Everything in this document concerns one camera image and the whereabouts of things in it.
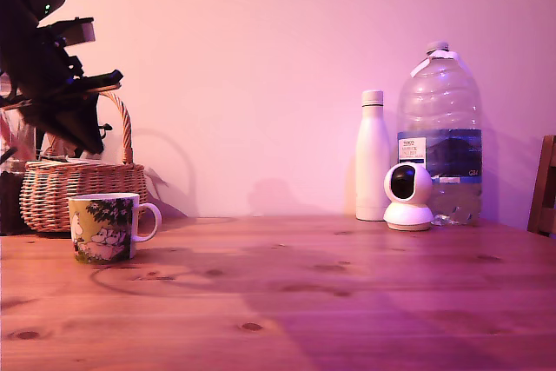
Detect wooden chair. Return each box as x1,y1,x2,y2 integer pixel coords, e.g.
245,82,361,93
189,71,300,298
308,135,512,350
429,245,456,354
526,135,556,238

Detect small white round camera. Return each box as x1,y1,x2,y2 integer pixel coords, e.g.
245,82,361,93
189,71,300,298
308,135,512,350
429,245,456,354
382,163,435,232

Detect large clear water bottle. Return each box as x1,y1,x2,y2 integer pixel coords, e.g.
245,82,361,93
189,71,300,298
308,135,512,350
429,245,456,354
396,40,484,227

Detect woven wicker basket with handle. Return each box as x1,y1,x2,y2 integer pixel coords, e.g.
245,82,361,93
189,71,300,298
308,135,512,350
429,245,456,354
18,90,147,234

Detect white metal bottle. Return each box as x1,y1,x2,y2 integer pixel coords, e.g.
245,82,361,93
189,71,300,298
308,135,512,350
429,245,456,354
355,89,391,222

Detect dark jar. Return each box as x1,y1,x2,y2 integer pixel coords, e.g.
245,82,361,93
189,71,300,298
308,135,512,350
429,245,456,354
0,169,23,235

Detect illustrated green ceramic mug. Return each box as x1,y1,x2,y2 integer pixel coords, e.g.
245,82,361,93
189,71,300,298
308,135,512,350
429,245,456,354
68,192,162,265

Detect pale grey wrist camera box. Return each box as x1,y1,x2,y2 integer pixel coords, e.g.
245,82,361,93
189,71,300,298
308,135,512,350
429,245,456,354
55,17,96,49

